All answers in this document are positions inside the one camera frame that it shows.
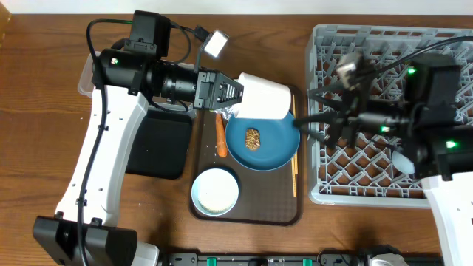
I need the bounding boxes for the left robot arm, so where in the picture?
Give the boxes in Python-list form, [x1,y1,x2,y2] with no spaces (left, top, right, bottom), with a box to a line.
[33,10,244,265]

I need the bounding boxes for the grey dishwasher rack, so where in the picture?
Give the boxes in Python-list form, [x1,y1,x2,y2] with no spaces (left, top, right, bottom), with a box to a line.
[305,24,472,209]

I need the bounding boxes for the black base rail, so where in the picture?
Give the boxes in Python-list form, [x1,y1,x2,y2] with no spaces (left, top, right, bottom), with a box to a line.
[157,252,352,266]

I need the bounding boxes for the wooden chopsticks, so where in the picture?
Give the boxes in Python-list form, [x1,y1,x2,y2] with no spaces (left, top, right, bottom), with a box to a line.
[291,95,298,197]

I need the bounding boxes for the clear plastic bin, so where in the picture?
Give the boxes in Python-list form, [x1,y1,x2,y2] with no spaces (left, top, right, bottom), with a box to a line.
[78,55,197,119]

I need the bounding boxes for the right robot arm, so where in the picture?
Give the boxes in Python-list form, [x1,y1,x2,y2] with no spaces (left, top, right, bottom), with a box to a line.
[293,53,472,265]

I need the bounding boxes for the crumpled snack wrapper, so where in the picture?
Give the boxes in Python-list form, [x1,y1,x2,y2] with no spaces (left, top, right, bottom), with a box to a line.
[211,103,240,120]

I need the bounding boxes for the dark blue plate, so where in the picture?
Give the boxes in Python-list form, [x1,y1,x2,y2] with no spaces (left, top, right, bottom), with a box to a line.
[225,112,301,171]

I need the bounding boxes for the black plastic tray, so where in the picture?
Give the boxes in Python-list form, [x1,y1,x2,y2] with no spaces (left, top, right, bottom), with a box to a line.
[126,109,193,180]

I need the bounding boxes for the brown serving tray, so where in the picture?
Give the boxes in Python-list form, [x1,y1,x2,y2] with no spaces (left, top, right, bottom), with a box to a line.
[188,82,305,227]

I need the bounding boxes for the pink cup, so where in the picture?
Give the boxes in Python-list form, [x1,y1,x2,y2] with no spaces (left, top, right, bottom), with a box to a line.
[234,72,291,120]

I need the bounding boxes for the light blue rice bowl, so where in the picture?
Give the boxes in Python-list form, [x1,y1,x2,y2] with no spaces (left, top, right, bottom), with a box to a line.
[191,168,239,216]

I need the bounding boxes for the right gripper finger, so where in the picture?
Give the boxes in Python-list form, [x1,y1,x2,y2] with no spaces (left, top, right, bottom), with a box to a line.
[307,83,344,107]
[293,112,337,143]

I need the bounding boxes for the brown food piece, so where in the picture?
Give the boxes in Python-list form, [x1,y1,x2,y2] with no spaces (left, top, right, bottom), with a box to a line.
[245,128,261,151]

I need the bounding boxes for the orange carrot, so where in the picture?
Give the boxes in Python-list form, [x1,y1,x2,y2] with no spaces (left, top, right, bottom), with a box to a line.
[215,114,228,158]

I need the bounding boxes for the light blue cup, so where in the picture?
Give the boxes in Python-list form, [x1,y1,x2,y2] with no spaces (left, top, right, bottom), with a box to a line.
[391,150,415,174]

